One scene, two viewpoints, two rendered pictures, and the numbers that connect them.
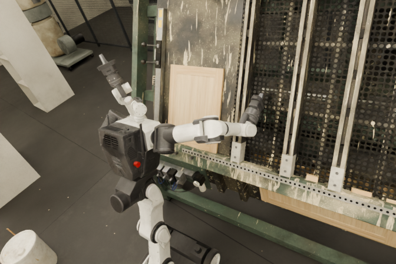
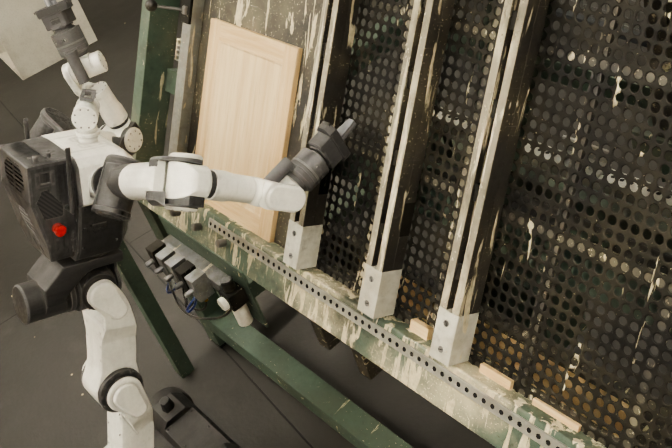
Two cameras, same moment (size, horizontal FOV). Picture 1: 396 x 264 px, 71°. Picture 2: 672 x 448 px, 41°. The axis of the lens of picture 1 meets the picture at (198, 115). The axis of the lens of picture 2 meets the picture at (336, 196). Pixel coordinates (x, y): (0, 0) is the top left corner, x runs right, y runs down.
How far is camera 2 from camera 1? 1.08 m
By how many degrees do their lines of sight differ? 14
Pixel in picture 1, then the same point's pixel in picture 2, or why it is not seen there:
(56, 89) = not seen: hidden behind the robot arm
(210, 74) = (275, 57)
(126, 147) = (37, 191)
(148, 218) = (98, 353)
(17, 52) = not seen: outside the picture
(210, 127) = (175, 177)
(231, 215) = (327, 402)
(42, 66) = not seen: outside the picture
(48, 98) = (28, 42)
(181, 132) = (130, 178)
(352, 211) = (467, 412)
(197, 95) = (249, 100)
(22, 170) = not seen: outside the picture
